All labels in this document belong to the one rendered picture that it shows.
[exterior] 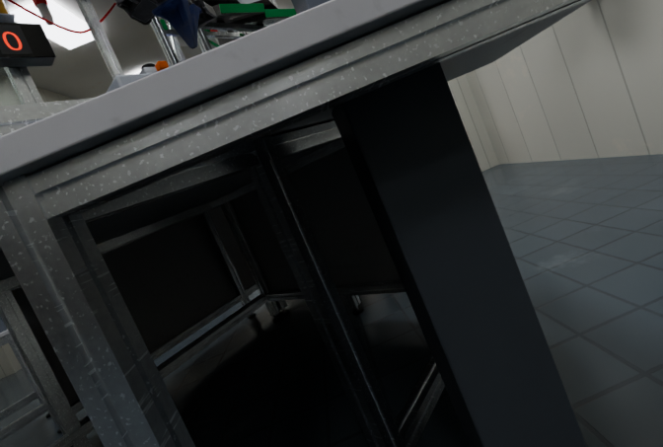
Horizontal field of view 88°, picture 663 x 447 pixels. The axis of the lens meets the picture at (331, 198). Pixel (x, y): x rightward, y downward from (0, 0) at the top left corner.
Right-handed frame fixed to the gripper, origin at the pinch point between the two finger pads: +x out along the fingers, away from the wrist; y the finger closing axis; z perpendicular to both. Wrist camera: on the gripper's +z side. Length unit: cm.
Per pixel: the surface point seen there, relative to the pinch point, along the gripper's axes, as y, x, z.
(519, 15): 22, 27, -42
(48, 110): 20.8, 11.2, 12.8
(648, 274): -68, 106, -84
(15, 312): -36, 36, 132
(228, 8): -26.7, -13.8, -0.1
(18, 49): 1.9, -12.4, 33.6
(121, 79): 17.4, 10.9, 3.2
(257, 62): 31.1, 22.7, -19.6
